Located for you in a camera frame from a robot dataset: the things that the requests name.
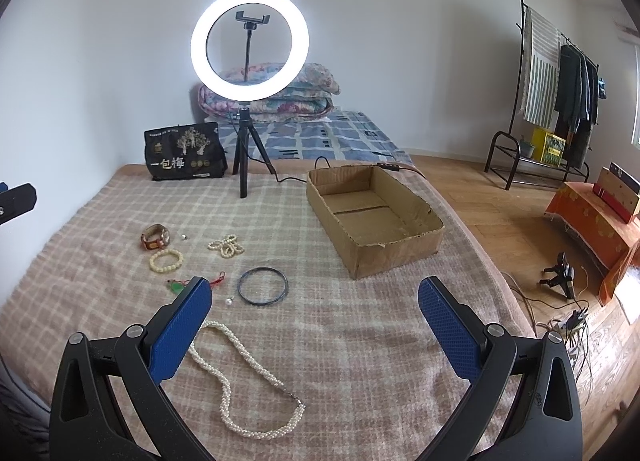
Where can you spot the yellow green box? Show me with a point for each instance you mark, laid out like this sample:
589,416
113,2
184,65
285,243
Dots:
548,147

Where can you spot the black tripod stand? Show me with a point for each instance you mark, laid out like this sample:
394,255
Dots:
245,131

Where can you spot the small black floor tripod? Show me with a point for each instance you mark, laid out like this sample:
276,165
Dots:
563,276

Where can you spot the black clothes rack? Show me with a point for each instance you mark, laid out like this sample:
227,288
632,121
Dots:
510,152

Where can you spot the blue checked bed sheet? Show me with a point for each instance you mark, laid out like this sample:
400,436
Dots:
341,136

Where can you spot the dark hanging clothes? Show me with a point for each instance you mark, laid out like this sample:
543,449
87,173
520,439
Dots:
580,90

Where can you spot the cardboard box with books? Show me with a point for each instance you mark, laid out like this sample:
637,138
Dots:
617,195

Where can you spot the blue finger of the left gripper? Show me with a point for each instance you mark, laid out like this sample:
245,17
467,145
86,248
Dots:
16,201

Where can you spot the white ring light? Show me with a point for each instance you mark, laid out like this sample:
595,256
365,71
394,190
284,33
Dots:
247,92

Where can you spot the black phone holder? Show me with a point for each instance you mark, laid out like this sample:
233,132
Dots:
250,25

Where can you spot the orange cloth covered table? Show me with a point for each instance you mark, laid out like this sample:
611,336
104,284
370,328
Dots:
614,243

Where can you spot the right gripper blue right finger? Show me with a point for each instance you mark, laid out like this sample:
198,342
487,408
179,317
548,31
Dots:
543,422

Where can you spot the red strap wristwatch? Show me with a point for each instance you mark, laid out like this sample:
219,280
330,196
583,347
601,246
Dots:
155,237

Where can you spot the beige plaid blanket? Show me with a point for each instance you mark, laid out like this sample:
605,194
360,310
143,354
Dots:
364,378

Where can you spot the folded floral quilt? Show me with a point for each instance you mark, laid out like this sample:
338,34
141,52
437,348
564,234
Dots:
309,97

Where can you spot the striped hanging towel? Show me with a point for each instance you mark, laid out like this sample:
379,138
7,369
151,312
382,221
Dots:
540,70

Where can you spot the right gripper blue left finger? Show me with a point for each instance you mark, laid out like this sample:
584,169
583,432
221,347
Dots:
86,422

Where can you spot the open cardboard box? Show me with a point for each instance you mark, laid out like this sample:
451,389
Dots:
375,222

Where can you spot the black snack bag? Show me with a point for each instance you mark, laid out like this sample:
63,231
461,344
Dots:
184,152

